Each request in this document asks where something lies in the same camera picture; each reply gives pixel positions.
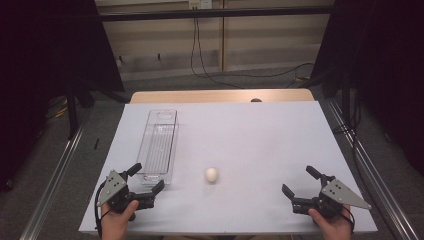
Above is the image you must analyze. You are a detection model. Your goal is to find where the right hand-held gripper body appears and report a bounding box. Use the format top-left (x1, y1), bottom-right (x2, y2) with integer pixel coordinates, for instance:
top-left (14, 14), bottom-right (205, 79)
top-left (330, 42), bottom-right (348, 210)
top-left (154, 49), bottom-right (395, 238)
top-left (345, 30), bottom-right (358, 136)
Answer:
top-left (291, 174), bottom-right (373, 220)

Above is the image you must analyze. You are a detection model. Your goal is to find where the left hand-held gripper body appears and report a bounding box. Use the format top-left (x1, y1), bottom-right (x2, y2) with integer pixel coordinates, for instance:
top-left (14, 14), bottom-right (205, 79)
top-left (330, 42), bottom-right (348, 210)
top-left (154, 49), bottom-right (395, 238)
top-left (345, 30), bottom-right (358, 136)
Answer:
top-left (97, 169), bottom-right (156, 222)

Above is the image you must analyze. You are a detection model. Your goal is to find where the clear plastic container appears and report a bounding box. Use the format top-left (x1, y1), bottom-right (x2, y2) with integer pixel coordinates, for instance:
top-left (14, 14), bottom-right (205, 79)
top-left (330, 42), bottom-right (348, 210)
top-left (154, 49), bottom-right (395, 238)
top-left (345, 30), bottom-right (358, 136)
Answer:
top-left (136, 108), bottom-right (180, 186)

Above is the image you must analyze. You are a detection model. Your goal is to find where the white egg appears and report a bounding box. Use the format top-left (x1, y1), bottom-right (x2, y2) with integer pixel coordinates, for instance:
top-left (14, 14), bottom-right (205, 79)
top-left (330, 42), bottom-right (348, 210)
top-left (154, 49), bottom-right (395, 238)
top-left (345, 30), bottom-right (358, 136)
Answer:
top-left (204, 167), bottom-right (220, 184)

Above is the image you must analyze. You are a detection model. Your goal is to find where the person's left hand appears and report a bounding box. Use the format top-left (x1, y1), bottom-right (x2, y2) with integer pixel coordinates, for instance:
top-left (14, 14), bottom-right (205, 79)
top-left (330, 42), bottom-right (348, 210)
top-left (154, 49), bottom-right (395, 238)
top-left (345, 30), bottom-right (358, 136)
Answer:
top-left (100, 199), bottom-right (140, 240)

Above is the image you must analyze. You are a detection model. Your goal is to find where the person's right hand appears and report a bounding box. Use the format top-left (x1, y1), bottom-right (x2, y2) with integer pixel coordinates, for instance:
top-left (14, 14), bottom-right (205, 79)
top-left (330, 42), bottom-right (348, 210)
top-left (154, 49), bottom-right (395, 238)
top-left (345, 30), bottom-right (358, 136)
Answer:
top-left (307, 204), bottom-right (353, 240)

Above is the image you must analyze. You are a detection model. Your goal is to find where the white board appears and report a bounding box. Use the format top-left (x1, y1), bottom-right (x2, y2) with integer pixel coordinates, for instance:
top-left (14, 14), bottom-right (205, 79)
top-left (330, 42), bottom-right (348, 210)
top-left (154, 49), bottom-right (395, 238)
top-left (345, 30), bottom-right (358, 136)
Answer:
top-left (78, 101), bottom-right (379, 234)

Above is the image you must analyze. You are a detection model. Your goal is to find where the black metal stand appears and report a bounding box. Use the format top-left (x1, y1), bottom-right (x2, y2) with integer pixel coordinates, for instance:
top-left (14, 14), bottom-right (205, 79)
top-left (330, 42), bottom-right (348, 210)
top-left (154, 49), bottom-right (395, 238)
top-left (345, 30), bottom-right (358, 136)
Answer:
top-left (339, 71), bottom-right (353, 129)
top-left (64, 79), bottom-right (82, 140)

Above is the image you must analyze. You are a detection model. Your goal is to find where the wooden table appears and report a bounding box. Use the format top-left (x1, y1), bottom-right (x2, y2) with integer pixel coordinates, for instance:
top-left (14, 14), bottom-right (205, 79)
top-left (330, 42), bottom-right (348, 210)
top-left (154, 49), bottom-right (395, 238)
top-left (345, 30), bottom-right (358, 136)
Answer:
top-left (129, 88), bottom-right (316, 104)

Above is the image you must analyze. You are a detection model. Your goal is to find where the black curtain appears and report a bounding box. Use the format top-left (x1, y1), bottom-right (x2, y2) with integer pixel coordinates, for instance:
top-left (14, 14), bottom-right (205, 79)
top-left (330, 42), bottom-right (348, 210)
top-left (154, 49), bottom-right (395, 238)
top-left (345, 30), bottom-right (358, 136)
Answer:
top-left (0, 0), bottom-right (126, 193)
top-left (311, 0), bottom-right (424, 176)

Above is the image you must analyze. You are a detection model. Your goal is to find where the black horizontal bar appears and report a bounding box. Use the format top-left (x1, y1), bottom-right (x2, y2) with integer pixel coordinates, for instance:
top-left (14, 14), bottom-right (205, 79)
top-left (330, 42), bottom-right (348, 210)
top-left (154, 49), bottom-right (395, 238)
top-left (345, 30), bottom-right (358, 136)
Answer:
top-left (99, 5), bottom-right (334, 23)

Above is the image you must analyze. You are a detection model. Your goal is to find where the left hand-held gripper cable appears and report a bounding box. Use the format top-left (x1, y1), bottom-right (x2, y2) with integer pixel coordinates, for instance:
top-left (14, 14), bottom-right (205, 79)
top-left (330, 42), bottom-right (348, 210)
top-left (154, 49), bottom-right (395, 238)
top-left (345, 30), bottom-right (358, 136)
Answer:
top-left (94, 181), bottom-right (112, 239)

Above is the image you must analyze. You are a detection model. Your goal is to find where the hand-held gripper cable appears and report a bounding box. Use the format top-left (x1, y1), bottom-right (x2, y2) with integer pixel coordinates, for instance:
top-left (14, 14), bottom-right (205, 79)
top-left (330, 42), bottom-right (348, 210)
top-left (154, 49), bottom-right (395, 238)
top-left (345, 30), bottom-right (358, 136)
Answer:
top-left (339, 205), bottom-right (356, 234)
top-left (94, 181), bottom-right (112, 239)

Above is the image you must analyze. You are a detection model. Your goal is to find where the right hand-held gripper cable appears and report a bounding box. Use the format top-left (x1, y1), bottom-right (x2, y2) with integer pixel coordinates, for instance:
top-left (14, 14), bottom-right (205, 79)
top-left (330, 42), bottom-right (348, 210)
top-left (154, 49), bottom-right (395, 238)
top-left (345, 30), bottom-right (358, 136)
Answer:
top-left (339, 205), bottom-right (356, 234)

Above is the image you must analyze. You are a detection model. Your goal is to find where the aluminium rail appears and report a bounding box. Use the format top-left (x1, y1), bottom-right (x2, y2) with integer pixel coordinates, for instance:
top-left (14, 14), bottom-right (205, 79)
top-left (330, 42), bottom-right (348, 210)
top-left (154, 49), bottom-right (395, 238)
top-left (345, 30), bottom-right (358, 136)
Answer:
top-left (19, 109), bottom-right (92, 240)
top-left (325, 99), bottom-right (420, 240)

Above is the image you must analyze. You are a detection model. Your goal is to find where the black cable along rail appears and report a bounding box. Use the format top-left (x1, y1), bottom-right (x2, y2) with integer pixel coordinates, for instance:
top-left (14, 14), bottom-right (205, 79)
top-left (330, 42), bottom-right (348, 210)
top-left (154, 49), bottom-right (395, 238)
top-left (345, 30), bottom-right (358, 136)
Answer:
top-left (332, 89), bottom-right (369, 191)

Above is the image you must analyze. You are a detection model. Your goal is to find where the yellow cable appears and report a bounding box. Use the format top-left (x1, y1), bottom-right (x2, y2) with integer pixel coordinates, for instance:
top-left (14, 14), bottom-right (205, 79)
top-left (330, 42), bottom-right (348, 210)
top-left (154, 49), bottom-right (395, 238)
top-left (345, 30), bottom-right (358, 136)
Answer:
top-left (49, 95), bottom-right (69, 120)

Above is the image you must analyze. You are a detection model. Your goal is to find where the black floor cable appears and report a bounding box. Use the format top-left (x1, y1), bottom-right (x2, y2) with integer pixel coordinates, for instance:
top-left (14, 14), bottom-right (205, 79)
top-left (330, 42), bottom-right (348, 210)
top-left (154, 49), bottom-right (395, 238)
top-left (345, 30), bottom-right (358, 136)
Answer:
top-left (190, 18), bottom-right (315, 90)

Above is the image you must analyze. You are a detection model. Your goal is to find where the white wall socket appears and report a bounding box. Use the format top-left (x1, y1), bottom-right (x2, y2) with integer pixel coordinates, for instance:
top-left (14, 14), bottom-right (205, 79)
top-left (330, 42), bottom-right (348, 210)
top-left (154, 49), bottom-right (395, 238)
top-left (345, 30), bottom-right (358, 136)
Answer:
top-left (188, 0), bottom-right (213, 10)

